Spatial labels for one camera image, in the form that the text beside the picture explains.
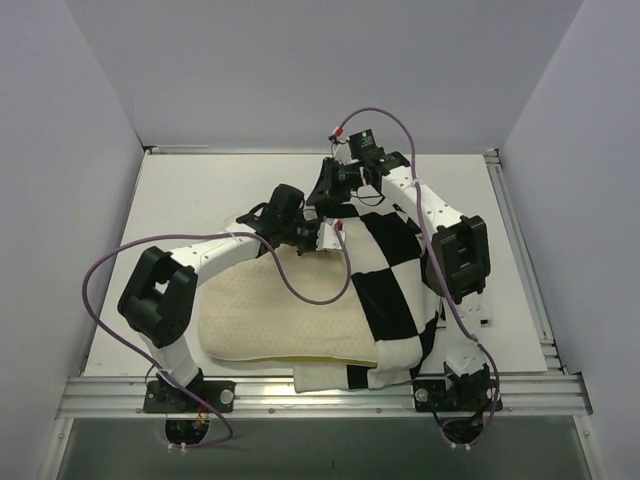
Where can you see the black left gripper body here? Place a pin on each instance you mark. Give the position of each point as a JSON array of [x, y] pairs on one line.
[[307, 238]]

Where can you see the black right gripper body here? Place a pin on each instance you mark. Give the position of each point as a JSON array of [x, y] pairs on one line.
[[327, 182]]

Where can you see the black white checkered pillowcase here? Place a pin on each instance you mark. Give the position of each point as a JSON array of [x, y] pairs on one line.
[[400, 310]]

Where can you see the cream quilted pillow yellow edge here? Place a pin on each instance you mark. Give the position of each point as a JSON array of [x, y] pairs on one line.
[[284, 307]]

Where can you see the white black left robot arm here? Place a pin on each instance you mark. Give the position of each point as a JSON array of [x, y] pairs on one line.
[[158, 300]]

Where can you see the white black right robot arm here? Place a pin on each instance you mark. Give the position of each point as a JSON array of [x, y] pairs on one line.
[[457, 264]]

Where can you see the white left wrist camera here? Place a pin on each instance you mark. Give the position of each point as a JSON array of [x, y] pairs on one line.
[[330, 235]]

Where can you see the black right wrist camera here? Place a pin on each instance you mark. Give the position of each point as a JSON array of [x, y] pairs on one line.
[[363, 147]]

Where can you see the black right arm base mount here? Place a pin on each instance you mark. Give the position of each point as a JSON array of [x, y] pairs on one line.
[[442, 396]]

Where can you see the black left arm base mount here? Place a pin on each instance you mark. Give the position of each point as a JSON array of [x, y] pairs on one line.
[[164, 398]]

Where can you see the aluminium right side rail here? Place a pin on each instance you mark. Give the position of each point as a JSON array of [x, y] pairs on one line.
[[523, 264]]

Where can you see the aluminium front frame rail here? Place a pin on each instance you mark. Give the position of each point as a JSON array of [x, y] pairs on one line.
[[274, 397]]

